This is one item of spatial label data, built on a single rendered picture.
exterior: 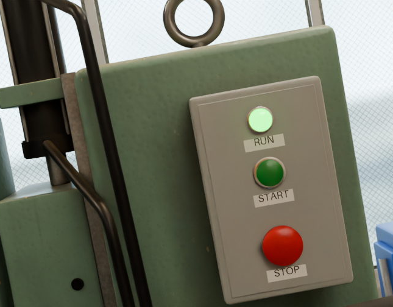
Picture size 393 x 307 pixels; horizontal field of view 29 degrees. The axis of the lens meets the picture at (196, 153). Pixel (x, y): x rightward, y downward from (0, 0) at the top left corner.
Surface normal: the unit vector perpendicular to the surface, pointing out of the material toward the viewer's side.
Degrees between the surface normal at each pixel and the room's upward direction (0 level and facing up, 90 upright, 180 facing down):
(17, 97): 90
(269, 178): 93
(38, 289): 90
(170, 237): 90
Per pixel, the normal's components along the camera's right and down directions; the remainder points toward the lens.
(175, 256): 0.01, 0.07
